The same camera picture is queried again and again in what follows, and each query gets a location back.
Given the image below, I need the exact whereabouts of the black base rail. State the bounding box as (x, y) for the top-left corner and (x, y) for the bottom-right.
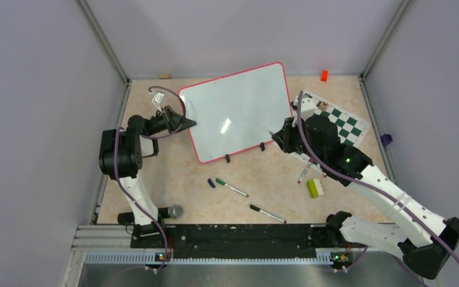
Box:
(130, 224), (349, 259)

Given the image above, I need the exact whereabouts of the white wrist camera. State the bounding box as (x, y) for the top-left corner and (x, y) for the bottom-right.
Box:
(152, 91), (164, 108)
(301, 97), (317, 121)

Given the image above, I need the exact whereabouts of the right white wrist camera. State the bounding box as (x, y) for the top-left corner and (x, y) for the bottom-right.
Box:
(301, 97), (317, 121)

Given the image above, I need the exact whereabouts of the pink purple marker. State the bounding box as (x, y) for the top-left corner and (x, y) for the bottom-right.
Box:
(297, 162), (312, 184)

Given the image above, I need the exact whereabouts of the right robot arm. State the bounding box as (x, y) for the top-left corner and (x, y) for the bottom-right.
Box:
(271, 115), (459, 280)

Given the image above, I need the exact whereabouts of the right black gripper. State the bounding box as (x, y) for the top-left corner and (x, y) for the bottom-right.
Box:
(274, 115), (325, 164)

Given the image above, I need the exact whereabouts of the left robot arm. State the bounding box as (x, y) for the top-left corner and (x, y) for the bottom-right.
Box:
(99, 106), (197, 247)

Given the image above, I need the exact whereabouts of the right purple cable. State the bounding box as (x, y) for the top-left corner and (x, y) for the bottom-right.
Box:
(296, 91), (459, 287)

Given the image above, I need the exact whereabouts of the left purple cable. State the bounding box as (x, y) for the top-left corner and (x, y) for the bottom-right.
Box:
(113, 86), (186, 274)

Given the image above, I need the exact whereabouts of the blue marker cap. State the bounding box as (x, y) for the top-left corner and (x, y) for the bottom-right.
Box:
(207, 178), (216, 188)

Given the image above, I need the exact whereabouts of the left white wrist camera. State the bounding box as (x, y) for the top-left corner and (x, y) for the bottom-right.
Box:
(152, 91), (164, 108)

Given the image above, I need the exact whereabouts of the small cork piece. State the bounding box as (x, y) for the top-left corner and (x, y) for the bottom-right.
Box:
(158, 74), (171, 80)

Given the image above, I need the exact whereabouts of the black capped marker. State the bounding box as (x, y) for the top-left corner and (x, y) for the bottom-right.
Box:
(249, 204), (287, 224)

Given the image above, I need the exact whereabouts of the green white toy brick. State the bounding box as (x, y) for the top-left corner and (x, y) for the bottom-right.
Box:
(307, 179), (324, 199)

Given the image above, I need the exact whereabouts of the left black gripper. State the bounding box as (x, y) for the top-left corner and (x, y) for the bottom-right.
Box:
(147, 105), (197, 136)

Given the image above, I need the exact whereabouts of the black grey microphone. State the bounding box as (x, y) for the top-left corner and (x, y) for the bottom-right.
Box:
(117, 204), (183, 225)

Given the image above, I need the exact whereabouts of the white board with pink frame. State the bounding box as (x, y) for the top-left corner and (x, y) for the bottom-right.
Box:
(179, 62), (292, 163)

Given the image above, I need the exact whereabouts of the purple cable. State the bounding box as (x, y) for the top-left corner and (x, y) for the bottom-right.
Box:
(296, 91), (459, 287)
(113, 86), (186, 274)

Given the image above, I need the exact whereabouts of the wooden cube chess piece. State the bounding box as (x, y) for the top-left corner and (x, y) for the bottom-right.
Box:
(319, 102), (329, 111)

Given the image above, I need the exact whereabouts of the green white chessboard mat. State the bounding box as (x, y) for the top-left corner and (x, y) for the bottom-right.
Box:
(290, 91), (372, 171)

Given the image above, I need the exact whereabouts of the green capped marker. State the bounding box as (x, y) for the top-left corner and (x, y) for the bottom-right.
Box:
(216, 178), (249, 197)

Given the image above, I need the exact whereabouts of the orange toy block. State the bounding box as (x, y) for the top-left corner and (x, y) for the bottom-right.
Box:
(320, 70), (329, 82)

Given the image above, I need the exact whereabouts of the purple toy block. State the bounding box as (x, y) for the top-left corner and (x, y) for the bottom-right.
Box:
(380, 134), (393, 146)

